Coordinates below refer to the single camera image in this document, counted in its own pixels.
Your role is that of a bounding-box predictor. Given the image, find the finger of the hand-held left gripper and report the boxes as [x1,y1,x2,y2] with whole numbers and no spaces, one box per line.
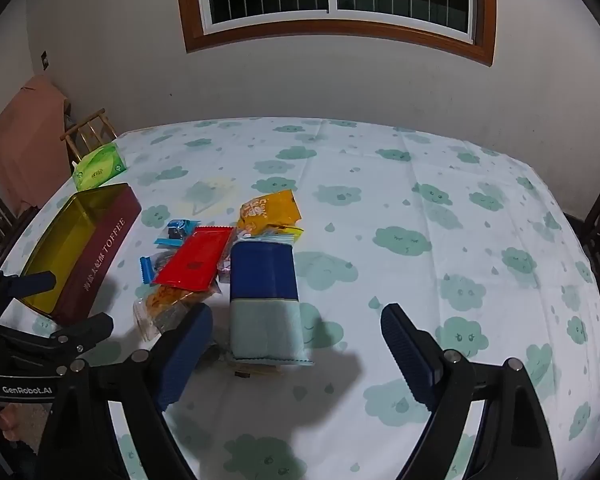
[0,270,56,307]
[52,312,115,357]

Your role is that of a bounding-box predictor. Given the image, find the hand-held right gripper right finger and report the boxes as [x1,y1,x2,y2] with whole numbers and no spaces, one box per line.
[380,303,561,480]

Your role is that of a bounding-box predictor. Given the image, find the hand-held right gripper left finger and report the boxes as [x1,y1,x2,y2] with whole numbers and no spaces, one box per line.
[40,304,215,480]

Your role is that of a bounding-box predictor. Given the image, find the clear packet of fried snack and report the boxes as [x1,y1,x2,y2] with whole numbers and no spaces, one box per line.
[132,285,216,343]

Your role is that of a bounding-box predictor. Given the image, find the blue-edged clear snack packet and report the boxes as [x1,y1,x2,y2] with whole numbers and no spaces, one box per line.
[140,252,173,285]

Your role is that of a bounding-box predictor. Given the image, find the maroon and gold tin box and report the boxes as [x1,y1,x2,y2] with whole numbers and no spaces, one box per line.
[20,183,142,326]

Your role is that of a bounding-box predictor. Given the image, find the red snack packet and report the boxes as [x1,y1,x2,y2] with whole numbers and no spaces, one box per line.
[155,226,234,293]

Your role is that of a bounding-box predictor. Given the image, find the blue and teal pouch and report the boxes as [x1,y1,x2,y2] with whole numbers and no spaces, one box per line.
[229,242,315,367]

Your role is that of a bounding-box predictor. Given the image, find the blue candy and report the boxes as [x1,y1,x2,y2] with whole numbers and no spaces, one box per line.
[155,219,201,247]

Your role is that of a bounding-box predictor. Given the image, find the yellow clear-window snack packet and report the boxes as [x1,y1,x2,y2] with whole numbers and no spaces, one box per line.
[250,225,305,246]

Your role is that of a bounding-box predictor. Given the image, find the orange snack packet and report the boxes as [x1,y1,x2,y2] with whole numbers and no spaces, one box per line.
[237,190,301,233]

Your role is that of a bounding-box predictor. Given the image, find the person's left hand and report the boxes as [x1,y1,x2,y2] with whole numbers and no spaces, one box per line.
[0,402,22,442]

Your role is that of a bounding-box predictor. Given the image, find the green tissue pack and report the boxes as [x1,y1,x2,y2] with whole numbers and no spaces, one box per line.
[72,142,127,191]

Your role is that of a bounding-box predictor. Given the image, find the wooden chair with cloth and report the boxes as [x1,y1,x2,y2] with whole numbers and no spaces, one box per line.
[0,76,68,208]

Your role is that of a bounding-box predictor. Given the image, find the bamboo chair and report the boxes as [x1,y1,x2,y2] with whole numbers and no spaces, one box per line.
[60,108,118,166]

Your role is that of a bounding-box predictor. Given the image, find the cloud print tablecloth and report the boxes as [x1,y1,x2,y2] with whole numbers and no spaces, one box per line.
[0,117,600,480]

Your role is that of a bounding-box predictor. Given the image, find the wooden framed window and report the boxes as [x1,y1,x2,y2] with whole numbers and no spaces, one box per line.
[175,0,497,67]

